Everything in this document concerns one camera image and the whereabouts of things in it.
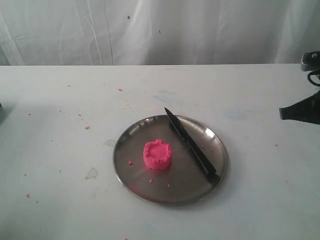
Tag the round steel plate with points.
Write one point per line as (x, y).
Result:
(182, 182)

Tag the black kitchen knife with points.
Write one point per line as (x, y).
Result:
(199, 157)

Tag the pink clay lump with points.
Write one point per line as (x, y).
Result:
(157, 155)

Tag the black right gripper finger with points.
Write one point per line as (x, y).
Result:
(307, 110)

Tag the white backdrop sheet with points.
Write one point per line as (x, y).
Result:
(157, 32)

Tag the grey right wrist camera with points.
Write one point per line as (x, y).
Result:
(310, 61)

